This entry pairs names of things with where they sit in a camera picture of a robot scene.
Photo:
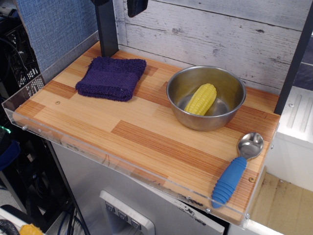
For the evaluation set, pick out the silver cabinet with buttons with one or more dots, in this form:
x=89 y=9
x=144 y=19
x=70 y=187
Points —
x=88 y=178

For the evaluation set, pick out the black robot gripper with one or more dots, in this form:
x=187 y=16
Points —
x=135 y=7

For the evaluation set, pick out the black perforated crate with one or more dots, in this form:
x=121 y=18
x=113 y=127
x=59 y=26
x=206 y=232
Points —
x=21 y=62

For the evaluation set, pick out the dark metal left post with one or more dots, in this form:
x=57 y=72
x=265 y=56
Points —
x=106 y=27

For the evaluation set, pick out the stainless steel bowl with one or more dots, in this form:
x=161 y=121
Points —
x=231 y=93

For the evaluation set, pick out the white side cabinet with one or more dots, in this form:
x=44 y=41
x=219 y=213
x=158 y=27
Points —
x=290 y=157

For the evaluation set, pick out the dark metal right post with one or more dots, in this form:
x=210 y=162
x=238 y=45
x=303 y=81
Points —
x=296 y=61

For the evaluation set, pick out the dark metal post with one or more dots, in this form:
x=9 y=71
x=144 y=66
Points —
x=296 y=61
x=106 y=27

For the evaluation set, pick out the yellow toy corn cob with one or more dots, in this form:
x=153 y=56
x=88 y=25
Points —
x=202 y=100

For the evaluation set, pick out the clear acrylic table guard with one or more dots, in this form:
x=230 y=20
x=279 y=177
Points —
x=143 y=140

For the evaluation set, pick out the blue handled metal spoon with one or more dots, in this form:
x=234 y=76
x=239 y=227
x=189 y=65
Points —
x=249 y=147

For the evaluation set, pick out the folded purple towel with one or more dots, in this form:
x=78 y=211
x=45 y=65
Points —
x=113 y=79

